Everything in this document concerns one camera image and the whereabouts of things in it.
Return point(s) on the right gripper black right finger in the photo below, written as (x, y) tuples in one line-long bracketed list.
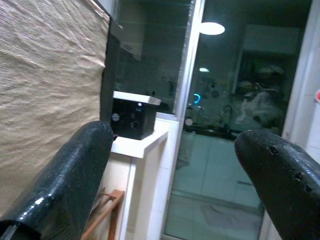
[(287, 180)]

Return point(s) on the round ceiling lamp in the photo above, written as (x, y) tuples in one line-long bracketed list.
[(212, 28)]

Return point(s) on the wooden wine rack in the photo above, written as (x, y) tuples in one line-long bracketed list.
[(117, 207)]

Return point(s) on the cream ribbed fabric cover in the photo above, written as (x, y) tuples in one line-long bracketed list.
[(50, 75)]

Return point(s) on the black box silver lid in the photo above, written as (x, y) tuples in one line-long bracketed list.
[(132, 120)]

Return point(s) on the glass sliding door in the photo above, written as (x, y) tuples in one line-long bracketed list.
[(212, 162)]

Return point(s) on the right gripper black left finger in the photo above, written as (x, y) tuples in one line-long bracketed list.
[(62, 187)]

